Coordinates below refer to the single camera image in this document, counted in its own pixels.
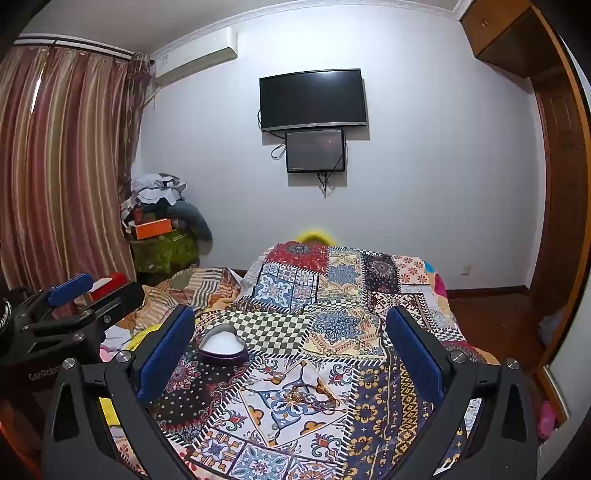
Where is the patchwork printed blanket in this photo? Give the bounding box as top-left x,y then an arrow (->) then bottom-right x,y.
152,240 -> 492,480

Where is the small black wall monitor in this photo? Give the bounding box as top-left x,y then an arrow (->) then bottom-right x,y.
285,128 -> 347,174

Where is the red box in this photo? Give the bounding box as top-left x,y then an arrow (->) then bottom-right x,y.
89,272 -> 128,302

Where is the striped red curtain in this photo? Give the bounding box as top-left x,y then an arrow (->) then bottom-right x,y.
0,42 -> 154,292

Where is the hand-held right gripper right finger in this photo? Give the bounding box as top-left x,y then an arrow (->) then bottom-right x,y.
386,305 -> 540,480

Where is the wooden overhead cabinet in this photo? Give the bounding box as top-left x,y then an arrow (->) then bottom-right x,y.
459,0 -> 548,80

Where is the pile of clothes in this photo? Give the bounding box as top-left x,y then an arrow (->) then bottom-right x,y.
121,172 -> 188,228

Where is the green patterned cloth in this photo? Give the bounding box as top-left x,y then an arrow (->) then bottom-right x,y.
131,230 -> 201,278

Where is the black wall television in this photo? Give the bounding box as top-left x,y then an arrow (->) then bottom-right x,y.
259,68 -> 369,134

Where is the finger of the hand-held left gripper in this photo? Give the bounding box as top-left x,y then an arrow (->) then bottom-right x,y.
15,272 -> 95,321
22,280 -> 147,357

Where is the yellow cloth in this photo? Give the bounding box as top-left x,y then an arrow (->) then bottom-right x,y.
98,322 -> 155,431

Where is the pink cloth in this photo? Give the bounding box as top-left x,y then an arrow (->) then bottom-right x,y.
537,399 -> 558,440

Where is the wooden door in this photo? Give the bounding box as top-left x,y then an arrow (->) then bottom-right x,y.
530,69 -> 580,326

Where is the dark grey cloth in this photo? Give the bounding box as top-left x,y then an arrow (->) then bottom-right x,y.
168,200 -> 213,253

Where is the yellow round object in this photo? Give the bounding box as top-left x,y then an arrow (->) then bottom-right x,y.
295,228 -> 338,246

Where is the white air conditioner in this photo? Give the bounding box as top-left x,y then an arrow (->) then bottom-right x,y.
150,26 -> 239,89

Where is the pink floral fleece blanket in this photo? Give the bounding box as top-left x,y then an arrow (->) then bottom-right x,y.
422,260 -> 463,334

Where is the striped beige blanket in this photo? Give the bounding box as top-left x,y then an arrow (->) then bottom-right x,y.
137,265 -> 252,326

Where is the heart-shaped purple jewelry box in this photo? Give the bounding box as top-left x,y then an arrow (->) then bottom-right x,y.
198,324 -> 247,363

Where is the orange box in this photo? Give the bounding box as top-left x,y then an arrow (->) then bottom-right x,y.
133,219 -> 175,241

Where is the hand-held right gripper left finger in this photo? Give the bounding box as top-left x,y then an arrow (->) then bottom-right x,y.
44,305 -> 197,480

